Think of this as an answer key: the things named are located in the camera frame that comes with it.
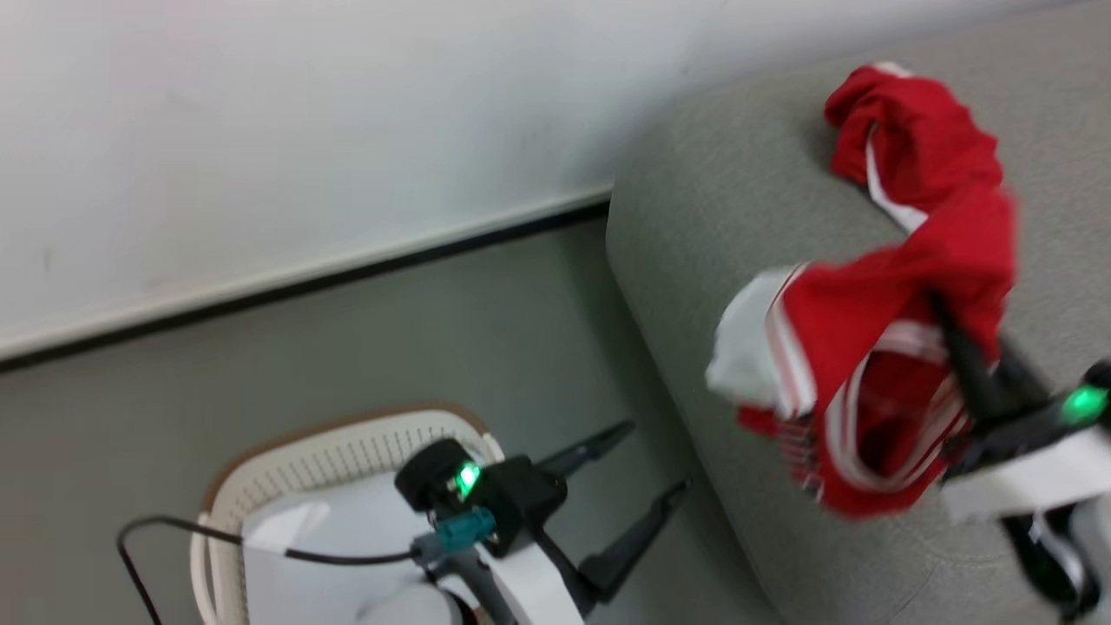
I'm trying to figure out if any red white-striped garment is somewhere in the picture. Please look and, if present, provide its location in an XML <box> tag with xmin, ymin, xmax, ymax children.
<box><xmin>704</xmin><ymin>62</ymin><xmax>1019</xmax><ymax>520</ymax></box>

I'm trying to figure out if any teal cable connector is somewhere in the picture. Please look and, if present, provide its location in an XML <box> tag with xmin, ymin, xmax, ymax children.
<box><xmin>411</xmin><ymin>507</ymin><xmax>498</xmax><ymax>564</ymax></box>

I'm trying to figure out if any thin black cable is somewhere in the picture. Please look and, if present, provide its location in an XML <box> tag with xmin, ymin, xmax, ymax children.
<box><xmin>116</xmin><ymin>516</ymin><xmax>428</xmax><ymax>625</ymax></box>

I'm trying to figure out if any grey fabric sofa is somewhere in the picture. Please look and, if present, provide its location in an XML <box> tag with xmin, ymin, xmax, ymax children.
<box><xmin>604</xmin><ymin>0</ymin><xmax>1111</xmax><ymax>625</ymax></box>

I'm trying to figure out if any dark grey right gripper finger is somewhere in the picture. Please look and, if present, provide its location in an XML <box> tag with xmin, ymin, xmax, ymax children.
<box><xmin>997</xmin><ymin>339</ymin><xmax>1052</xmax><ymax>410</ymax></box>
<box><xmin>928</xmin><ymin>294</ymin><xmax>1013</xmax><ymax>423</ymax></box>

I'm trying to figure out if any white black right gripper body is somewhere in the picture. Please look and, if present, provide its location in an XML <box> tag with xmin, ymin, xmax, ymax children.
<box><xmin>939</xmin><ymin>394</ymin><xmax>1111</xmax><ymax>523</ymax></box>

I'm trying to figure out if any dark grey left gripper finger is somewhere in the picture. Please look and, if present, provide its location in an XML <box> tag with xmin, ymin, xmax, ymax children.
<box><xmin>536</xmin><ymin>420</ymin><xmax>637</xmax><ymax>479</ymax></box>
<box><xmin>578</xmin><ymin>479</ymin><xmax>692</xmax><ymax>604</ymax></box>

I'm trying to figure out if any white garment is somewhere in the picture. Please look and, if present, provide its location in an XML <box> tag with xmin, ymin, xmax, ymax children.
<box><xmin>241</xmin><ymin>471</ymin><xmax>439</xmax><ymax>625</ymax></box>

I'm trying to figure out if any cream perforated laundry basket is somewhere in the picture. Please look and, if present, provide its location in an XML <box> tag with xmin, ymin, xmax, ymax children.
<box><xmin>190</xmin><ymin>405</ymin><xmax>506</xmax><ymax>625</ymax></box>

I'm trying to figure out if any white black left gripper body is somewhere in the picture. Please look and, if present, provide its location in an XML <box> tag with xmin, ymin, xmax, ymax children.
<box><xmin>472</xmin><ymin>455</ymin><xmax>601</xmax><ymax>625</ymax></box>

